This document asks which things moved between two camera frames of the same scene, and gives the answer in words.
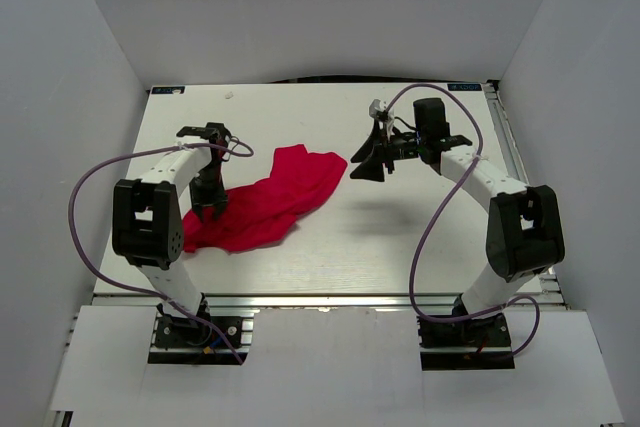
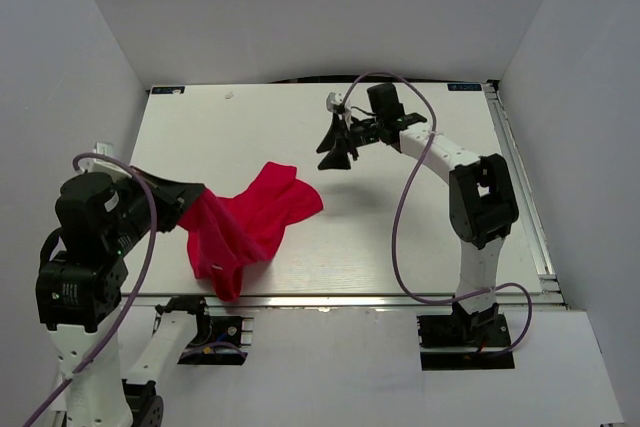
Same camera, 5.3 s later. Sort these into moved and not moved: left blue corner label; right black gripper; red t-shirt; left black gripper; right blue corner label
Moved: left black gripper; right black gripper; red t-shirt
Not moved: left blue corner label; right blue corner label
